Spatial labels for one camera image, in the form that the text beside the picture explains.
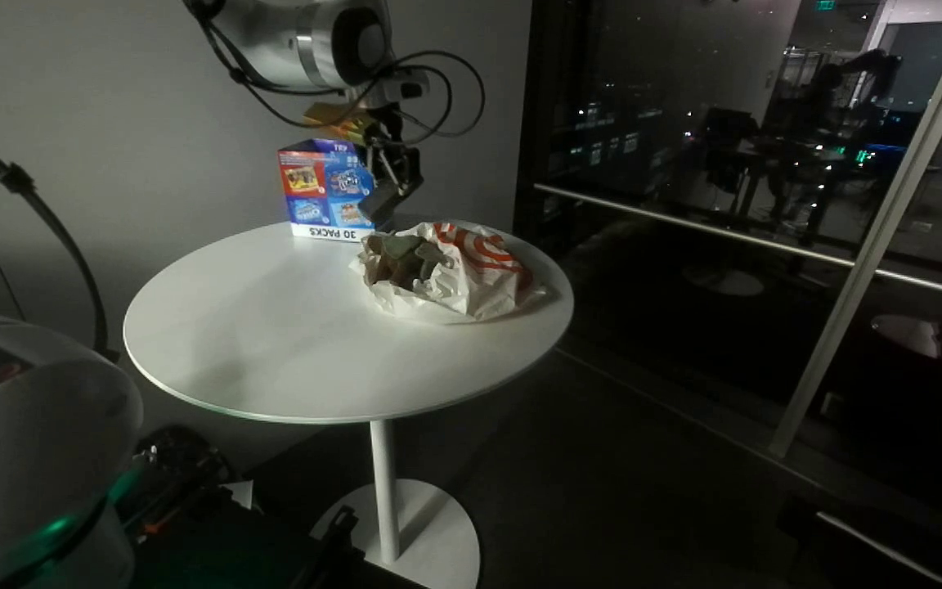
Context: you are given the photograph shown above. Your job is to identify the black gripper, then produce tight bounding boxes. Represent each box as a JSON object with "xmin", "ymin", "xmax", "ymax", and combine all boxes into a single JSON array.
[{"xmin": 359, "ymin": 114, "xmax": 429, "ymax": 228}]

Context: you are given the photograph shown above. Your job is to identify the blue snack variety box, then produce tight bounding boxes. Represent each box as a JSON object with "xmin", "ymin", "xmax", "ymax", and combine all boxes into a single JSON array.
[{"xmin": 276, "ymin": 133, "xmax": 380, "ymax": 245}]

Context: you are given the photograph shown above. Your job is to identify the white red plastic bag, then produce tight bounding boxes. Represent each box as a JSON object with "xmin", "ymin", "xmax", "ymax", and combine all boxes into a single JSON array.
[{"xmin": 351, "ymin": 220, "xmax": 556, "ymax": 327}]

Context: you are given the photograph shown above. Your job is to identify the white table pedestal with base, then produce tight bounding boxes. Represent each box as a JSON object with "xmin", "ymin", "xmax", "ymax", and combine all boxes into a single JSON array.
[{"xmin": 312, "ymin": 417, "xmax": 486, "ymax": 589}]

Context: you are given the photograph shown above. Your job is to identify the white window rail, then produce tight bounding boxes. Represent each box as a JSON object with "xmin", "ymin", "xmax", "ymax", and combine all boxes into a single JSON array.
[{"xmin": 532, "ymin": 181, "xmax": 942, "ymax": 309}]

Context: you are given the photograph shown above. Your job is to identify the white window frame post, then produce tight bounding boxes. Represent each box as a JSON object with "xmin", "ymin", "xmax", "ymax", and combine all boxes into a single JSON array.
[{"xmin": 765, "ymin": 0, "xmax": 942, "ymax": 462}]

